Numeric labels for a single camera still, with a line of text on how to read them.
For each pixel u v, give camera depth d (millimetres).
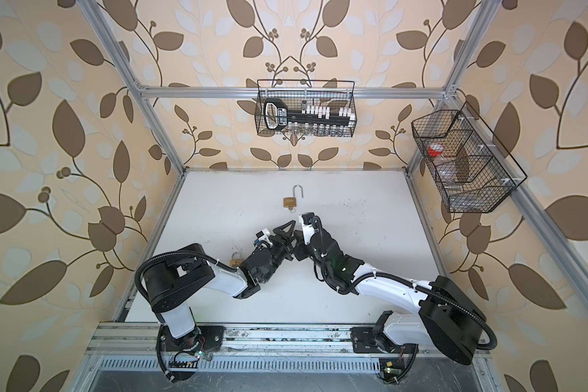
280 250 753
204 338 737
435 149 806
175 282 471
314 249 608
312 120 829
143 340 761
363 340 728
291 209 1052
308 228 690
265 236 810
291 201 1083
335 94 911
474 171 724
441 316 416
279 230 770
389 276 510
